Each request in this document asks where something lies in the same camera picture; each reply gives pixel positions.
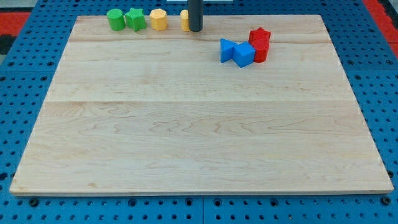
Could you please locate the yellow hexagon block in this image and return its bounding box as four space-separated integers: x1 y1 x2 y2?
149 8 168 31

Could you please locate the light wooden board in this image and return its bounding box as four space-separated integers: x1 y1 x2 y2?
9 15 394 197

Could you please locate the green star block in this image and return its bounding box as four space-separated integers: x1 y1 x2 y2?
124 8 147 32

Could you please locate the red star block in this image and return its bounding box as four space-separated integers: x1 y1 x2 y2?
248 27 271 44

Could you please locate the red cylinder block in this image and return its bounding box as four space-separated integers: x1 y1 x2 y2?
251 40 270 63

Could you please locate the blue triangle block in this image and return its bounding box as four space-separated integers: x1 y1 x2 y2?
220 39 238 63

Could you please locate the green cylinder block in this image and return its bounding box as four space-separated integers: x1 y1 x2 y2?
106 9 126 31

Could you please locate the blue cube block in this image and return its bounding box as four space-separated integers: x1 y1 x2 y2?
233 42 256 68

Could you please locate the yellow heart block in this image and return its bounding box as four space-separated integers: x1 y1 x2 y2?
180 9 190 32

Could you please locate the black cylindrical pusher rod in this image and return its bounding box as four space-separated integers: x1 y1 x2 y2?
187 0 203 32

